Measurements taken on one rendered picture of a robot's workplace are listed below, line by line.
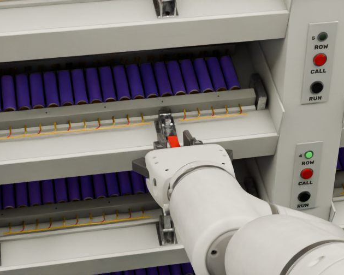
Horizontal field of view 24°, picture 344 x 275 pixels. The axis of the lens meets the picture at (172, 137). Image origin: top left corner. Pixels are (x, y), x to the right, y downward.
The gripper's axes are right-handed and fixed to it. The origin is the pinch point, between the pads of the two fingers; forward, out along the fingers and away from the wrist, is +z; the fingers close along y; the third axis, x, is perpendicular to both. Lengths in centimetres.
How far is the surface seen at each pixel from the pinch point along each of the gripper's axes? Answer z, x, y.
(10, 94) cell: 14.0, 5.3, -21.1
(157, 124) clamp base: 8.8, 0.3, -1.0
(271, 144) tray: 6.3, -3.6, 15.2
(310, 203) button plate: 8.3, -14.6, 21.9
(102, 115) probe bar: 9.5, 2.2, -8.6
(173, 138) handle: 2.1, 0.4, 0.1
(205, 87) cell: 12.1, 4.1, 6.8
